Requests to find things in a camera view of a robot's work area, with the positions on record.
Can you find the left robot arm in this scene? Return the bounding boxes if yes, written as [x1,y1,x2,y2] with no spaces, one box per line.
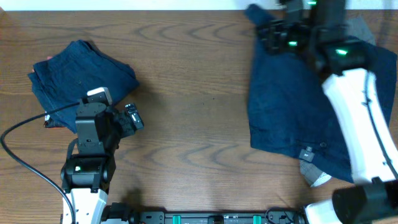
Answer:
[61,103,144,223]

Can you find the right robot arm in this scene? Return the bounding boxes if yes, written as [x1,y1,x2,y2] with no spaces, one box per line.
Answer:
[257,1,397,223]

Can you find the folded navy shorts stack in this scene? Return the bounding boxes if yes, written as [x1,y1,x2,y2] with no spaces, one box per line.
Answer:
[27,39,141,134]

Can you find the red black folded garment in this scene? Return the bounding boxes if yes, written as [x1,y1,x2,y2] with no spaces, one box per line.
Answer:
[44,113,66,129]

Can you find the grey shorts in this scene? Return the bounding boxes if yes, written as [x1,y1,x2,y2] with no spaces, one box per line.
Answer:
[300,16,376,188]

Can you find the navy blue shorts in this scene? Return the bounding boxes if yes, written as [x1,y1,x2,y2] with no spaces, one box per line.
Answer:
[245,4,397,183]

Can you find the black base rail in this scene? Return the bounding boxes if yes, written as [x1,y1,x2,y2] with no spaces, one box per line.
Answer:
[100,203,307,224]

